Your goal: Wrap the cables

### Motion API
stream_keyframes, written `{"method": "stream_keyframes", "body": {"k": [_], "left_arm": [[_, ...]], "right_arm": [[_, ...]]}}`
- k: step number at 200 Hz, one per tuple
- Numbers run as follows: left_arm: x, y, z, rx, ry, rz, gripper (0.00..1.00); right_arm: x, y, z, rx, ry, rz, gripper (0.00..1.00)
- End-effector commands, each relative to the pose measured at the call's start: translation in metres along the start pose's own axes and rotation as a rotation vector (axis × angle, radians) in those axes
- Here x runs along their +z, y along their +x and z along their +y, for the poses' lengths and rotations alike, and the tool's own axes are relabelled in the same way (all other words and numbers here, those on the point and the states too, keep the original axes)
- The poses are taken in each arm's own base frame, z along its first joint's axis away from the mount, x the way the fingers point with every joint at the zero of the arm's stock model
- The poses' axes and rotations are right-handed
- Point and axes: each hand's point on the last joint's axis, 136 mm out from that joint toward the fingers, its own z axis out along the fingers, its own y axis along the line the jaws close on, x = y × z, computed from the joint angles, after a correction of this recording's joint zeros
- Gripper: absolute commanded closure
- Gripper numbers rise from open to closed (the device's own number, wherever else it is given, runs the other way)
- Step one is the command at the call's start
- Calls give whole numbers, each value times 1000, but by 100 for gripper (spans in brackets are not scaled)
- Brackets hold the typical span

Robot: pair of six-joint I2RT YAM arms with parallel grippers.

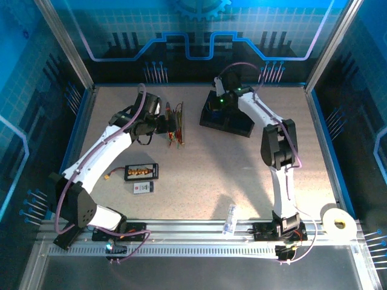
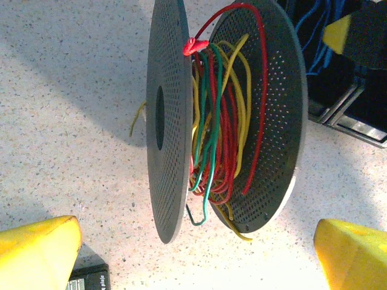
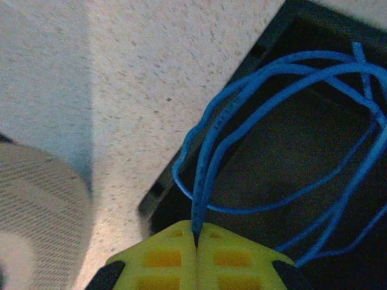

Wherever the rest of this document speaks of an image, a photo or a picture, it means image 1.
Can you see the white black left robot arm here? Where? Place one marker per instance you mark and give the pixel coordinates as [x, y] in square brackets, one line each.
[96, 154]

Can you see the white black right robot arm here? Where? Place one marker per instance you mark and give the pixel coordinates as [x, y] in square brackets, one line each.
[260, 105]

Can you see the black divided bin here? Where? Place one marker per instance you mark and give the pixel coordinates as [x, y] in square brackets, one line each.
[239, 127]

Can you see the black charging board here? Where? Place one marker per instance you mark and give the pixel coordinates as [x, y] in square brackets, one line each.
[142, 172]

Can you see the small white black card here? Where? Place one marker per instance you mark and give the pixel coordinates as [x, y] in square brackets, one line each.
[143, 188]

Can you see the red lead yellow connector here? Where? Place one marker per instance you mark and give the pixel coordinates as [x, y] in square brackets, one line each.
[106, 178]

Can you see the clear plastic bag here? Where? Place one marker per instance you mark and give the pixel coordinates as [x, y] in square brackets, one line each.
[230, 220]

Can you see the black connector box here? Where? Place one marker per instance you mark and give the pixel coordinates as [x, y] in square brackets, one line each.
[118, 249]
[284, 253]

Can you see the white tape roll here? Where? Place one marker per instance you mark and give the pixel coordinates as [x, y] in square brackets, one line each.
[350, 231]

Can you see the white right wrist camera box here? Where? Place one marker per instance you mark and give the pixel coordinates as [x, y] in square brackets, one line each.
[219, 87]

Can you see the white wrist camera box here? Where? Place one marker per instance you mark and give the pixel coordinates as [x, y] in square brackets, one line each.
[219, 87]
[158, 107]

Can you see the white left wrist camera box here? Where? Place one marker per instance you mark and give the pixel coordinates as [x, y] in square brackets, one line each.
[158, 107]

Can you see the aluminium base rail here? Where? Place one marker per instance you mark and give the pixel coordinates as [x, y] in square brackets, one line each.
[181, 226]

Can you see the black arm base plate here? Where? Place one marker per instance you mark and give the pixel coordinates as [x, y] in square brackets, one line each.
[263, 232]
[136, 231]

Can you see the aluminium frame post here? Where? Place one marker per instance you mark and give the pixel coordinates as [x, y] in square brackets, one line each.
[67, 45]
[332, 45]

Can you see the grey metal base plate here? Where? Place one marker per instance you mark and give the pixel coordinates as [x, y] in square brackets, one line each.
[196, 272]

